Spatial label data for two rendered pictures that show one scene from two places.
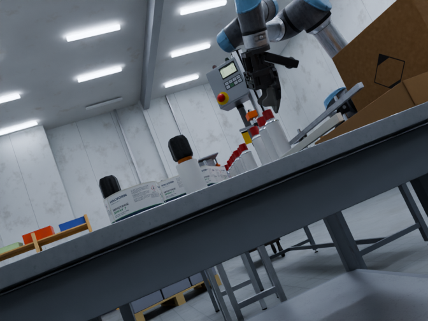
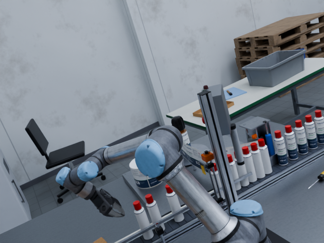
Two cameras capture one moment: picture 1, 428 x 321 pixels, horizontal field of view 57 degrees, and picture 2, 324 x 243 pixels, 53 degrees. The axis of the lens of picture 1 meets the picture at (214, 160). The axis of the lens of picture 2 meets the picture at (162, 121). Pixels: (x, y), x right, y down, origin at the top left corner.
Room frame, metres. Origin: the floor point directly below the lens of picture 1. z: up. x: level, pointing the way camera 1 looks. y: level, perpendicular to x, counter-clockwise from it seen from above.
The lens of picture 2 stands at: (1.37, -1.59, 1.89)
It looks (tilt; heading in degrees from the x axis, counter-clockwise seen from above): 19 degrees down; 84
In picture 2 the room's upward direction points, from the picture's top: 17 degrees counter-clockwise
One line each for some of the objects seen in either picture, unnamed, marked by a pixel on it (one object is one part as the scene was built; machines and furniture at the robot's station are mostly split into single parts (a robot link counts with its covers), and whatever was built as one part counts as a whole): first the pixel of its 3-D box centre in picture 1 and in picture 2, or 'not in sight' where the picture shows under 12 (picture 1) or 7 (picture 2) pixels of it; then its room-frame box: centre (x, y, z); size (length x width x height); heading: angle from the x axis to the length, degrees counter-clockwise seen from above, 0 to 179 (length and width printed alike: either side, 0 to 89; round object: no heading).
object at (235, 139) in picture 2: (248, 125); (236, 144); (1.83, -0.22, 1.18); 0.04 x 0.04 x 0.21
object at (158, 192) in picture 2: not in sight; (192, 168); (1.68, 0.31, 0.86); 0.80 x 0.67 x 0.05; 12
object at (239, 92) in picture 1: (231, 84); (215, 110); (1.77, -0.21, 1.38); 0.17 x 0.10 x 0.19; 67
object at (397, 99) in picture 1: (416, 104); not in sight; (0.67, -0.36, 0.85); 0.30 x 0.26 x 0.04; 12
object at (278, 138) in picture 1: (278, 138); (142, 220); (1.29, -0.23, 0.98); 0.05 x 0.05 x 0.20
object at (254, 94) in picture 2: not in sight; (261, 118); (2.81, 1.69, 0.40); 1.90 x 0.75 x 0.80; 17
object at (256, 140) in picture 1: (263, 151); (174, 202); (1.46, -0.19, 0.98); 0.05 x 0.05 x 0.20
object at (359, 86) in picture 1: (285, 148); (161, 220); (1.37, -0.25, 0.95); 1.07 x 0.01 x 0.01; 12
